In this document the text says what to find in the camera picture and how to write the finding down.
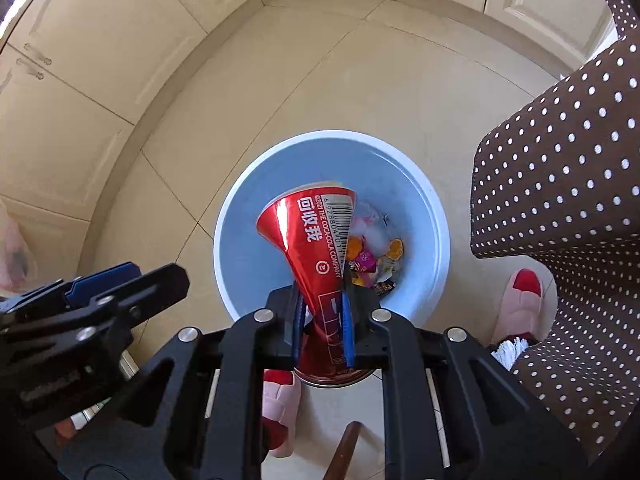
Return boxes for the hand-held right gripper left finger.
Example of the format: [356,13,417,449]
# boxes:
[117,287,307,480]

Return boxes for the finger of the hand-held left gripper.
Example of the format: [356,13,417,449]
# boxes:
[0,261,144,317]
[0,262,191,347]

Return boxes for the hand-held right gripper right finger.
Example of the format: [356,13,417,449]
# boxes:
[341,289,543,480]

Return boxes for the red soda can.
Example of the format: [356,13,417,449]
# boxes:
[256,183,374,387]

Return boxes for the light blue plastic bin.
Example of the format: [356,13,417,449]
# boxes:
[213,130,451,329]

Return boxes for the pile of wrappers and peels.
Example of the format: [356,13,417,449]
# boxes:
[345,204,406,294]

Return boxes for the pink plush slipper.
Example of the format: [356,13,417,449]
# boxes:
[492,268,546,347]
[262,368,304,459]

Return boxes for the pink plastic bag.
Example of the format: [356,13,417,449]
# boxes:
[0,199,39,294]

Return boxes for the brown wooden chair leg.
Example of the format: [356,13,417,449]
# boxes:
[324,422,364,480]

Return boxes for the white fringed cloth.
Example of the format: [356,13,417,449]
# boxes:
[492,338,532,371]

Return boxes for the cream kitchen base cabinets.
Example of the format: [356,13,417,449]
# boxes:
[0,0,621,222]

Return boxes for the brown polka dot tablecloth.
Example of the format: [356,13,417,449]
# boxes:
[469,0,640,467]

